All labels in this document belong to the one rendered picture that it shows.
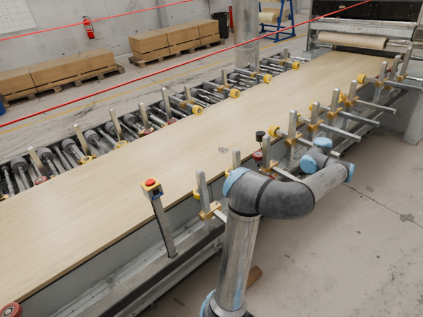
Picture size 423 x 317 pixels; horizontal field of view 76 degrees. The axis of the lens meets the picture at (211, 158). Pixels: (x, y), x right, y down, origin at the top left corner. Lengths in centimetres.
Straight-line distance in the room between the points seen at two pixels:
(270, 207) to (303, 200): 10
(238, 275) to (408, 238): 196
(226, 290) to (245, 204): 37
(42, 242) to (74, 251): 21
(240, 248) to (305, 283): 137
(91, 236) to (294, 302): 142
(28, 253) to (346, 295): 199
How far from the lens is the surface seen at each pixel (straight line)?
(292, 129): 182
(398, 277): 251
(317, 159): 135
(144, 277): 156
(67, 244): 160
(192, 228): 178
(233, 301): 114
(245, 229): 91
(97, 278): 173
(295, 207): 83
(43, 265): 159
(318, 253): 245
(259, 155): 181
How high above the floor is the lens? 197
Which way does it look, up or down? 36 degrees down
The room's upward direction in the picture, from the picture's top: 8 degrees counter-clockwise
